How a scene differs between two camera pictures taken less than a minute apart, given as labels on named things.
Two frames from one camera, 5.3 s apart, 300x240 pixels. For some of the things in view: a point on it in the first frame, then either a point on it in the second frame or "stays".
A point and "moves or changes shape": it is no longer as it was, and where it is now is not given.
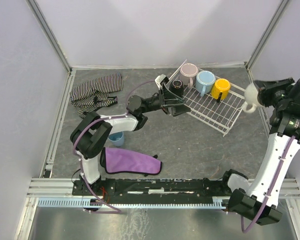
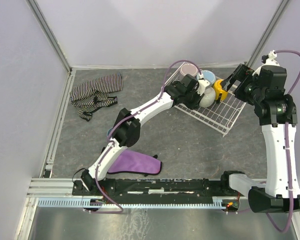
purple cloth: [115, 160] stays
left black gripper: [163, 99] → [194, 100]
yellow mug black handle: [220, 89] stays
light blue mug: [205, 81] stays
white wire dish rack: [219, 116] stays
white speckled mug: [251, 97] moves or changes shape
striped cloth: [86, 98] stays
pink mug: [188, 73] stays
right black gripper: [261, 91] → [237, 78]
